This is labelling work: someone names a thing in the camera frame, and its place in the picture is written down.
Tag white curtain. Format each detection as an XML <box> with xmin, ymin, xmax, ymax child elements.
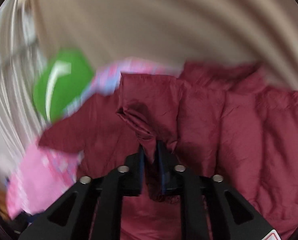
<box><xmin>0</xmin><ymin>0</ymin><xmax>46</xmax><ymax>170</ymax></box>

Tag green pillow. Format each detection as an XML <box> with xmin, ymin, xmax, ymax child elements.
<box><xmin>33</xmin><ymin>49</ymin><xmax>94</xmax><ymax>123</ymax></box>

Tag beige fabric headboard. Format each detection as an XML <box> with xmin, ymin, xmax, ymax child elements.
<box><xmin>28</xmin><ymin>0</ymin><xmax>298</xmax><ymax>89</ymax></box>

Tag maroon quilted jacket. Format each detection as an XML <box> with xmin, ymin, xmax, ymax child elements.
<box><xmin>39</xmin><ymin>62</ymin><xmax>298</xmax><ymax>239</ymax></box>

